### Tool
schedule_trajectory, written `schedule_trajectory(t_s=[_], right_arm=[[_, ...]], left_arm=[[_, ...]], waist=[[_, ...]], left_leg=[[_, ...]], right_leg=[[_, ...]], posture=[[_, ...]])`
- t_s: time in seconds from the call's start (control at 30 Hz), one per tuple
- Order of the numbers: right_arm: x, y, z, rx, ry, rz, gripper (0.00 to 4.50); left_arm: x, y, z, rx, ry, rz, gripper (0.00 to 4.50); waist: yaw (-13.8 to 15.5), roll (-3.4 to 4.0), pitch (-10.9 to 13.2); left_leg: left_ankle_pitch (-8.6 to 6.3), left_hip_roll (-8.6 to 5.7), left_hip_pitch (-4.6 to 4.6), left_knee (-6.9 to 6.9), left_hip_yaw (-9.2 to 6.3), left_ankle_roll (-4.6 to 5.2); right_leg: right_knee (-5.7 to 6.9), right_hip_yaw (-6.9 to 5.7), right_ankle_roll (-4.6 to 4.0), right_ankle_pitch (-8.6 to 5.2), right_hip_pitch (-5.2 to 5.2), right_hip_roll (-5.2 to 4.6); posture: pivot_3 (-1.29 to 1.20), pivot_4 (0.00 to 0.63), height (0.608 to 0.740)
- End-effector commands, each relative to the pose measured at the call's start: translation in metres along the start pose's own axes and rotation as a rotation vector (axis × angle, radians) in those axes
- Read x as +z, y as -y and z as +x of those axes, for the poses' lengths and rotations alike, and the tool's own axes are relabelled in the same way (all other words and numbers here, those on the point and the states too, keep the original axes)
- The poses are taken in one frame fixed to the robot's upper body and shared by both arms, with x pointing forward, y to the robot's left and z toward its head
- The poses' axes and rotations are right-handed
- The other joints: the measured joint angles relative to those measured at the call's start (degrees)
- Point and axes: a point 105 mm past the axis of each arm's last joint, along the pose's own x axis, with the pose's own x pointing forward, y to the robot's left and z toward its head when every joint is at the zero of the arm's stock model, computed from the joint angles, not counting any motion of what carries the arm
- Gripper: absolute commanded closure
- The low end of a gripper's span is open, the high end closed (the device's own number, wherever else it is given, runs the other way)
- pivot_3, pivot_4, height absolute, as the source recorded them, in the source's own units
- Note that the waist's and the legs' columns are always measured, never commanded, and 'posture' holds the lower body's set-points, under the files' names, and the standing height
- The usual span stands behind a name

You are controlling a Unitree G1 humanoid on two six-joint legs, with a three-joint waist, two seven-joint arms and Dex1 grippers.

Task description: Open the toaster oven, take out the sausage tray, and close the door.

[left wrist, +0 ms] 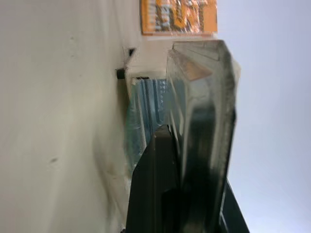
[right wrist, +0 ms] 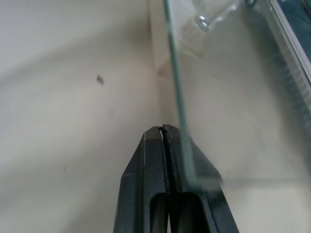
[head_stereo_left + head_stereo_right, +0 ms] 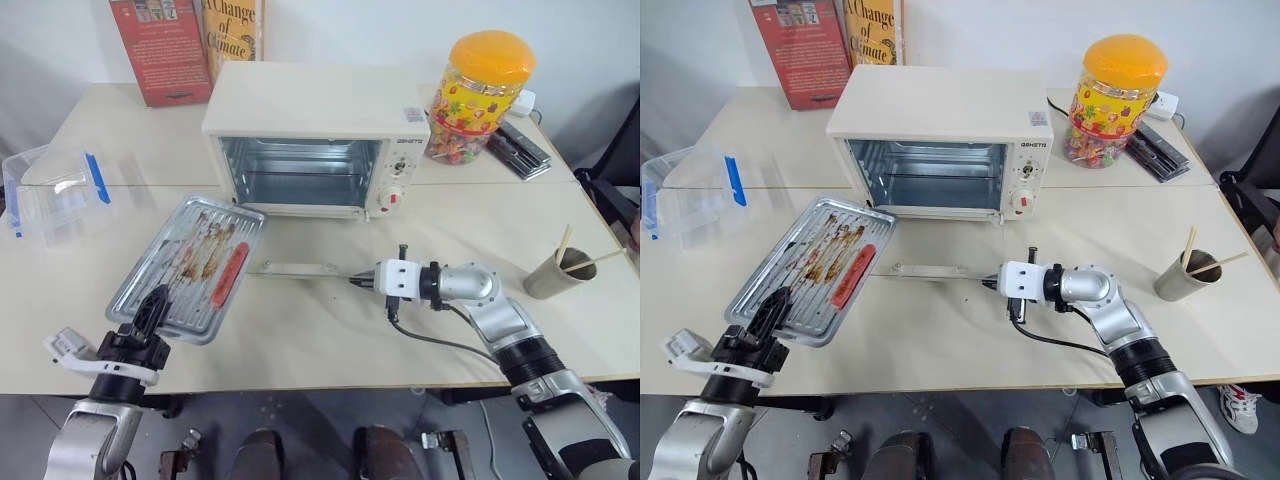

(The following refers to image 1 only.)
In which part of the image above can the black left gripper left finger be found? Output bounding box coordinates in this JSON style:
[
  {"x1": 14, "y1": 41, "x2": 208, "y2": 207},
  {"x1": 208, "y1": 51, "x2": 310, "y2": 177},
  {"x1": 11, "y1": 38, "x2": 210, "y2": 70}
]
[{"x1": 125, "y1": 124, "x2": 182, "y2": 233}]

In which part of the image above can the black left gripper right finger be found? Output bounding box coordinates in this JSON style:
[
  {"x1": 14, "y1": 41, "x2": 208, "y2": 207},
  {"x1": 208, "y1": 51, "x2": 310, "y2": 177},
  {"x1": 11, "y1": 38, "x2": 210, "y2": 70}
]
[{"x1": 218, "y1": 108, "x2": 251, "y2": 233}]

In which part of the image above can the orange printed box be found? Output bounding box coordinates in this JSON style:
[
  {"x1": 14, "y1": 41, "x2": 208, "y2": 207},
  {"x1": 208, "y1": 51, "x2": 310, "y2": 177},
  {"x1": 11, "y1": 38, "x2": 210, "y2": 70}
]
[{"x1": 139, "y1": 0, "x2": 218, "y2": 37}]

